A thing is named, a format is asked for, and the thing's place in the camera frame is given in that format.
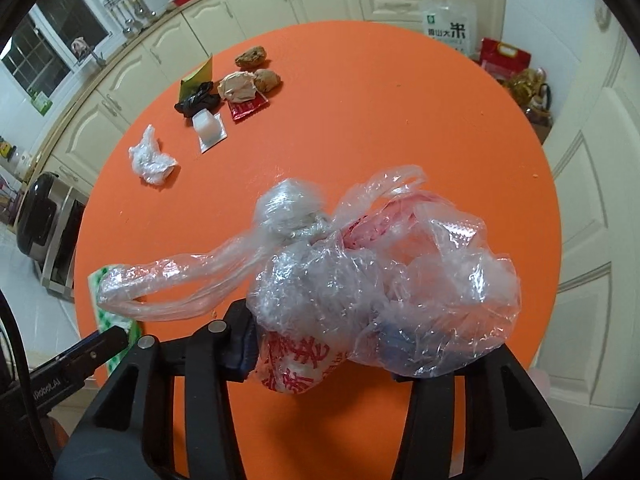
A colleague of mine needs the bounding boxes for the hanging utensil rack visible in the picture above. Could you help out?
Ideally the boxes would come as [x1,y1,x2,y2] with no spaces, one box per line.
[104,0,161,38]

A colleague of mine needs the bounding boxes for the metal storage rack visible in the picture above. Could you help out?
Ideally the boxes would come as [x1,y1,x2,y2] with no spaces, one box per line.
[32,180,88,301]

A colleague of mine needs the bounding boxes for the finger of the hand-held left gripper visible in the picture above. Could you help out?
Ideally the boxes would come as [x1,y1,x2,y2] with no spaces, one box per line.
[64,326,132,387]

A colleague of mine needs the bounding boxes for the red gift bag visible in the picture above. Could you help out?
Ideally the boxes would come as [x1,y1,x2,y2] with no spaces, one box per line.
[475,37,532,81]

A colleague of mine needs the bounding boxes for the white green rice bag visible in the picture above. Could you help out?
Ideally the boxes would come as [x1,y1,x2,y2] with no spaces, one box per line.
[419,1,478,53]

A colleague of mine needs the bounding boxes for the black crumpled wrapper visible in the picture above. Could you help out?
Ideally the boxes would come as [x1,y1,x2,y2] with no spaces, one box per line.
[174,80,221,120]

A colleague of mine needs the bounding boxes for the cream lower cabinets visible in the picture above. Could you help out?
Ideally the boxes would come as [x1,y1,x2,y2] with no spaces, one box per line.
[25,0,507,201]

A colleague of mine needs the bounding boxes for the white sachet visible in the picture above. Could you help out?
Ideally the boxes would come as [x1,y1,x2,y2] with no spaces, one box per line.
[192,108,228,153]

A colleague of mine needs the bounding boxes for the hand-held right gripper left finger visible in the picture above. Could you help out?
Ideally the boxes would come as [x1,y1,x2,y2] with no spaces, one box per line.
[52,300,261,480]

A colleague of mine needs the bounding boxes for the kitchen window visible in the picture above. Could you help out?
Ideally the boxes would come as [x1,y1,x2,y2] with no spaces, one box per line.
[0,0,113,98]

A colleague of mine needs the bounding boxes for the orange round table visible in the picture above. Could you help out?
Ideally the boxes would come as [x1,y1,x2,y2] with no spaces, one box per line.
[74,20,562,480]

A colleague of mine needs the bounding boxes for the brown food piece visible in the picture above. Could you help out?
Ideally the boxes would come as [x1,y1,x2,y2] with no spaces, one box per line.
[252,69,282,95]
[235,46,268,68]

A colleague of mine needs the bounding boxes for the clear plastic bag red print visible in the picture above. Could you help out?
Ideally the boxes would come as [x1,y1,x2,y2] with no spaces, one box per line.
[97,165,522,397]

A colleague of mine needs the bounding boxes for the green white checkered packet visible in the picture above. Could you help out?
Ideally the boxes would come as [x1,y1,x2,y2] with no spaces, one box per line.
[87,265,143,376]

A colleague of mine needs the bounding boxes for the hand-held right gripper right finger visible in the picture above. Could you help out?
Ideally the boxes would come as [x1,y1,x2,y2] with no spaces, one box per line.
[392,345,583,480]

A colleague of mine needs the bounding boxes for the green wrapper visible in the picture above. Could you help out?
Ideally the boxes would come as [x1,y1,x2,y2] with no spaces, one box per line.
[179,54,215,103]

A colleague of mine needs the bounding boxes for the beige crumpled wrapper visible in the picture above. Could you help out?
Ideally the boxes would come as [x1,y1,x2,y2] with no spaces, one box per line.
[217,70,258,102]

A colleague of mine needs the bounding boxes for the white panel door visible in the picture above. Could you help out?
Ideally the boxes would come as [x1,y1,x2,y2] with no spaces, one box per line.
[532,0,640,441]

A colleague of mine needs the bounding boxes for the crumpled white plastic wrap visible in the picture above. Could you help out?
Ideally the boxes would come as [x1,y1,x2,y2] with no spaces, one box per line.
[128,125,178,186]

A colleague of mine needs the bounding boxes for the red snack wrapper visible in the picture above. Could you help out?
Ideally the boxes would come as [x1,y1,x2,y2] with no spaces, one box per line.
[227,92,270,123]

